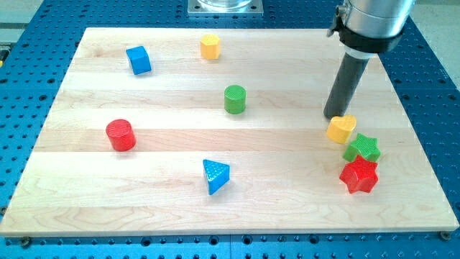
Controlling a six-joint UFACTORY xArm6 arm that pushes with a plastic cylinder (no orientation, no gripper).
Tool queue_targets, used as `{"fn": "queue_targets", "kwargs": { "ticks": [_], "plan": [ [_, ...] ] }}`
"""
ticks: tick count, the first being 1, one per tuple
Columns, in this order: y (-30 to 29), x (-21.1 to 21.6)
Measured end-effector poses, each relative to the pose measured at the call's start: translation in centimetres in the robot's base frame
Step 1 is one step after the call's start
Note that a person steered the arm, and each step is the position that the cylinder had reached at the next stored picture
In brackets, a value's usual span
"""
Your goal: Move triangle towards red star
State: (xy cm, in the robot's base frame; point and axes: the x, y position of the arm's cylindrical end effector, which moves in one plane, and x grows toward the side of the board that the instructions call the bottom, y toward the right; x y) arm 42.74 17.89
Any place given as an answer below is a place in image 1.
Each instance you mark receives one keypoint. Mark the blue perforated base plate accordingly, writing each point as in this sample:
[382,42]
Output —
[36,67]

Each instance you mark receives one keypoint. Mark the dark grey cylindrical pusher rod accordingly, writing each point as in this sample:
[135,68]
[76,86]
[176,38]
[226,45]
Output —
[344,86]

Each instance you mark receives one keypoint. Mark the red star block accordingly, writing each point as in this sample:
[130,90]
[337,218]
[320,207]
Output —
[360,175]

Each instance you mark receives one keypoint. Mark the wooden board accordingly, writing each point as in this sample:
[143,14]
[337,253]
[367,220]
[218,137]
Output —
[284,171]

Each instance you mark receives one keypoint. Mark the green star block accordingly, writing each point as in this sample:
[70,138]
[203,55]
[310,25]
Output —
[366,147]

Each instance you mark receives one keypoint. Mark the blue triangle block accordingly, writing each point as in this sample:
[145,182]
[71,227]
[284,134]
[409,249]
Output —
[217,175]

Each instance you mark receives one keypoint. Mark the blue cube block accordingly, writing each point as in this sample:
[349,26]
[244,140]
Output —
[139,60]

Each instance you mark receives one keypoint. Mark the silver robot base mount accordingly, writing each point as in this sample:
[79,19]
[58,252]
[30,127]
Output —
[224,7]

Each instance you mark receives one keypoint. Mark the green cylinder block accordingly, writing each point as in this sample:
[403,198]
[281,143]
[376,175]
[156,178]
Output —
[235,99]

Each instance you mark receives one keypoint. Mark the red cylinder block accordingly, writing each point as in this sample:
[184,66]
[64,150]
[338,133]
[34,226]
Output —
[121,135]

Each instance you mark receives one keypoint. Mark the yellow hexagon block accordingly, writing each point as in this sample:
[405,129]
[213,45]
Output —
[210,46]

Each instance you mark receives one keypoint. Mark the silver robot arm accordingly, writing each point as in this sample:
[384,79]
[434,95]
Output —
[366,28]

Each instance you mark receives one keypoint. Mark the yellow heart block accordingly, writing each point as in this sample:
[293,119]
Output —
[340,128]

